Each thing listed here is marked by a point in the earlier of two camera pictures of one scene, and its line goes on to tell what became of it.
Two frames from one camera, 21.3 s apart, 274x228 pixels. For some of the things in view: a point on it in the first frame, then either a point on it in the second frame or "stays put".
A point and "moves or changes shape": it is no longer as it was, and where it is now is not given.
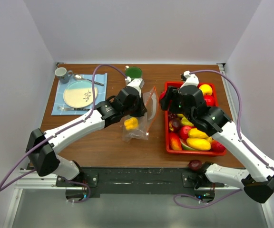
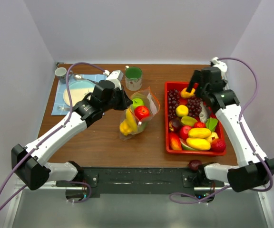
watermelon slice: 185,147 stays put
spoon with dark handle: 78,77 stays put
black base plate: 141,180 stays put
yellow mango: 199,144 stays put
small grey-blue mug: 63,74 stays put
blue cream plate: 79,93 stays put
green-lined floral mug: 133,72 stays put
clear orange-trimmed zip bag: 138,127 moves or changes shape
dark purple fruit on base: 195,165 stays put
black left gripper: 142,109 -> 125,101
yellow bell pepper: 132,123 -> 124,128
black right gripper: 172,93 -> 195,79
